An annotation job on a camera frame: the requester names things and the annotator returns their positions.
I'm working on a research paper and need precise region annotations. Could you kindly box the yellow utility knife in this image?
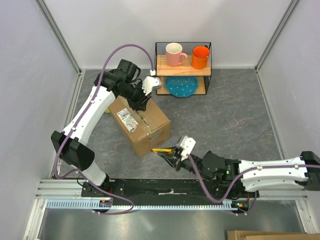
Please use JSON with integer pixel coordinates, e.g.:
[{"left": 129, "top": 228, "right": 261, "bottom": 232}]
[{"left": 151, "top": 148, "right": 174, "bottom": 154}]

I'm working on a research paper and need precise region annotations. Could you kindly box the cardboard sheet corner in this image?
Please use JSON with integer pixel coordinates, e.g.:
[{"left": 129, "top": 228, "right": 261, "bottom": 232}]
[{"left": 226, "top": 230, "right": 320, "bottom": 240}]

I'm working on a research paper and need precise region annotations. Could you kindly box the blue dotted plate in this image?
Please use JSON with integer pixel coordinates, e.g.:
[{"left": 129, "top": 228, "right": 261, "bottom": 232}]
[{"left": 165, "top": 76, "right": 198, "bottom": 98}]

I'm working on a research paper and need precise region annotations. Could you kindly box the black wire wooden shelf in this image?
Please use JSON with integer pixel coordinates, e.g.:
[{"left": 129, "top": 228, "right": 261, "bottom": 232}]
[{"left": 154, "top": 41, "right": 212, "bottom": 96}]

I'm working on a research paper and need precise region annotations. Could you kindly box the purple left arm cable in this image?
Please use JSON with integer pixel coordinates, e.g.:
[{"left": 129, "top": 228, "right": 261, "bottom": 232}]
[{"left": 53, "top": 43, "right": 157, "bottom": 180}]

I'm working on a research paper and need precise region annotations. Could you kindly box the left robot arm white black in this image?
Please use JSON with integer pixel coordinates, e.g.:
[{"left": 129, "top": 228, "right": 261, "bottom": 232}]
[{"left": 51, "top": 59, "right": 159, "bottom": 197}]

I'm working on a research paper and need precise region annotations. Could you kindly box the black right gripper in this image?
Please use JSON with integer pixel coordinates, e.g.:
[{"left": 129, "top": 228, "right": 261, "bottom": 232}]
[{"left": 157, "top": 145, "right": 212, "bottom": 182}]

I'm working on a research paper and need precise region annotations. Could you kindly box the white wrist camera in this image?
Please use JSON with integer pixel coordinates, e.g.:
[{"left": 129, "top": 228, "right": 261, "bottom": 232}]
[
  {"left": 141, "top": 76, "right": 162, "bottom": 96},
  {"left": 176, "top": 135, "right": 196, "bottom": 162}
]

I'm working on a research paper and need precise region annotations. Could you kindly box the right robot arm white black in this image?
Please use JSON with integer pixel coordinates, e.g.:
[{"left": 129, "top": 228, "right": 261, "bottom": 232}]
[{"left": 152, "top": 147, "right": 320, "bottom": 197}]

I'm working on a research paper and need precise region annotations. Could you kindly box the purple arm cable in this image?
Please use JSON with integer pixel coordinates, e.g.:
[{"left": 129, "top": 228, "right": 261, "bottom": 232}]
[
  {"left": 187, "top": 154, "right": 320, "bottom": 204},
  {"left": 53, "top": 43, "right": 157, "bottom": 180}
]

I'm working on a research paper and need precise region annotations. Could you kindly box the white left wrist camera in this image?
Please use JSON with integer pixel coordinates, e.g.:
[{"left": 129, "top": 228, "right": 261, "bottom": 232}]
[{"left": 141, "top": 76, "right": 162, "bottom": 96}]

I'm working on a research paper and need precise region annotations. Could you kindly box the orange mug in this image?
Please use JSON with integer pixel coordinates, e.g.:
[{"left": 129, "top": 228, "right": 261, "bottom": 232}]
[{"left": 191, "top": 46, "right": 210, "bottom": 70}]

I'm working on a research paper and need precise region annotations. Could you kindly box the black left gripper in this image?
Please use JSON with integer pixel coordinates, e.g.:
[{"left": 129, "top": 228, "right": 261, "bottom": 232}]
[{"left": 119, "top": 81, "right": 153, "bottom": 112}]

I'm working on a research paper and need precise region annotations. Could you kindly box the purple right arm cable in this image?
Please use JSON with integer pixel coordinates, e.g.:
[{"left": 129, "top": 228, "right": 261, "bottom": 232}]
[{"left": 187, "top": 154, "right": 320, "bottom": 204}]

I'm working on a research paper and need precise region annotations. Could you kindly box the pink mug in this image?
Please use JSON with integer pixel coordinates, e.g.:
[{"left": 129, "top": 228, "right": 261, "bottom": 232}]
[{"left": 165, "top": 42, "right": 188, "bottom": 67}]

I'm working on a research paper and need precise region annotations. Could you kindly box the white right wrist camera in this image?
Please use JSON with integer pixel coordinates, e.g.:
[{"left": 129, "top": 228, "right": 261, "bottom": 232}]
[{"left": 176, "top": 135, "right": 196, "bottom": 162}]

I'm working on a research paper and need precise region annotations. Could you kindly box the brown cardboard express box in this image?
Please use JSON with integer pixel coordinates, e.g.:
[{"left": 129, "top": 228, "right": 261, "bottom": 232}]
[{"left": 108, "top": 96, "right": 171, "bottom": 157}]

